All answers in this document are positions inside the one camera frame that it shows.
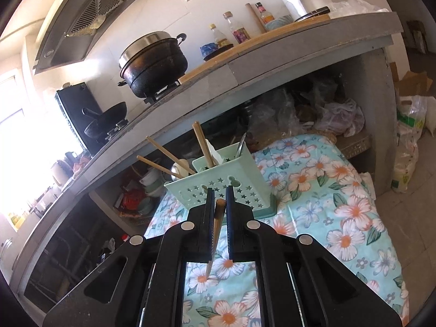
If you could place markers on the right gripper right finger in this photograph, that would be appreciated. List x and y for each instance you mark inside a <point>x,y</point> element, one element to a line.
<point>300,282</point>

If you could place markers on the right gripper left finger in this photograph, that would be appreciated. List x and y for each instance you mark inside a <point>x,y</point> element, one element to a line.
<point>142,282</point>

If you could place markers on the wooden chopstick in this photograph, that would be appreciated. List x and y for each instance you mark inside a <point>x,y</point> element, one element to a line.
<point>218,219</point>
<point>203,144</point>
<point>159,167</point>
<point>168,153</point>

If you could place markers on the large beige plastic spoon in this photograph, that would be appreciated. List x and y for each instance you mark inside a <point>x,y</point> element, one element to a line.
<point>181,170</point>

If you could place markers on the long metal spoon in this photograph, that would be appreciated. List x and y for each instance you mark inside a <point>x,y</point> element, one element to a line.
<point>240,146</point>

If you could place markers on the small white plastic spoon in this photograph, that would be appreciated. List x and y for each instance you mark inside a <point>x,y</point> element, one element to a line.
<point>216,157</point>

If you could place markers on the grey kitchen counter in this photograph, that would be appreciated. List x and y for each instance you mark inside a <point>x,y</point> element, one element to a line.
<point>355,42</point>

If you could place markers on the kitchen knife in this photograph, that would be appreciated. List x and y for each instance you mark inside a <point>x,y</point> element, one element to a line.
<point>318,12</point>

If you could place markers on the floral quilted cloth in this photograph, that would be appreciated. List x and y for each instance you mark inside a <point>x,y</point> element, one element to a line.
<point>318,192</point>

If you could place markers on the stacked bowls under counter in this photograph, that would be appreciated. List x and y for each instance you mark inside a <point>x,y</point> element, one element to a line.
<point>153,183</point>

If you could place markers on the mint green utensil holder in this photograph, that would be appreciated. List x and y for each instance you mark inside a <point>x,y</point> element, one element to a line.
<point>237,170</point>

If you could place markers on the black wok pan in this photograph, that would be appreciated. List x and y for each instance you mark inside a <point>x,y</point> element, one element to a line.
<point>104,122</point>

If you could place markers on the gas stove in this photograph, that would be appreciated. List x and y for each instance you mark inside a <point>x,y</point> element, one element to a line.
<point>139,109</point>

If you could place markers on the black splash guard panel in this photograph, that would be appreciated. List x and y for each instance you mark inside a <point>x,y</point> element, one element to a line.
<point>71,100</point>

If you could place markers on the white plastic bag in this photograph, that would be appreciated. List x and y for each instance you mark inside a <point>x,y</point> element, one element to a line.
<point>414,114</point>

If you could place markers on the wooden cutting board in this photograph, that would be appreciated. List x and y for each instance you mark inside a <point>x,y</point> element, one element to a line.
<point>252,40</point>

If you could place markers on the black cooking pot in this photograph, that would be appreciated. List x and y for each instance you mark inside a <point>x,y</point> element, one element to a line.
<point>152,65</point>

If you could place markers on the black bowl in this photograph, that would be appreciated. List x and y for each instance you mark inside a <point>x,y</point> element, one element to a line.
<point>218,52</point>

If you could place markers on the dark vinegar bottle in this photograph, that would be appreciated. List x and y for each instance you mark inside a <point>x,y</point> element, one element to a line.
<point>238,31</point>

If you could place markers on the light blue bowl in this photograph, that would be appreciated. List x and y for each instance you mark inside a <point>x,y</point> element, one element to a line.
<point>279,22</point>

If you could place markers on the orange sauce bottle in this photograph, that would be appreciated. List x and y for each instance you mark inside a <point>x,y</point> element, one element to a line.
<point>265,16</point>

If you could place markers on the wooden rolling pin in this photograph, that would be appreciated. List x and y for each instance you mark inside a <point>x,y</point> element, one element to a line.
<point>255,17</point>

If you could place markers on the steel range hood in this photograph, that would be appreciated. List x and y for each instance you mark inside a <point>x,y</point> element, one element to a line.
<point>71,29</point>

